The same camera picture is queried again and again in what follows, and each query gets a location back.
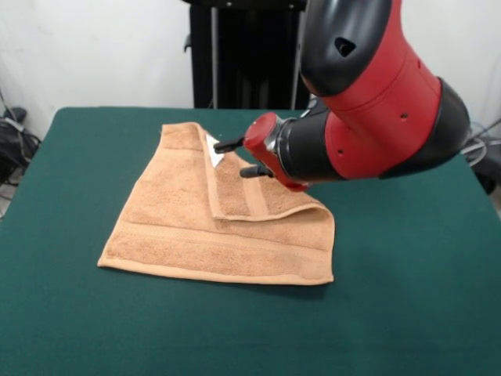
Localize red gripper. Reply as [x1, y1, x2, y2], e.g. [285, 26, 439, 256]
[213, 112, 314, 193]

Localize tan terry towel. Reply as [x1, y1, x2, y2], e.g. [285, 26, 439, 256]
[96, 121, 337, 286]

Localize dark green table cloth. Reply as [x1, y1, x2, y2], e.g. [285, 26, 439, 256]
[0, 106, 501, 376]

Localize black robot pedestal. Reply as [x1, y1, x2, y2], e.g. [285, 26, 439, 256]
[182, 0, 314, 110]

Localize black device with cables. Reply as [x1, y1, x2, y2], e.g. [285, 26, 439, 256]
[0, 106, 42, 187]
[461, 121, 501, 195]

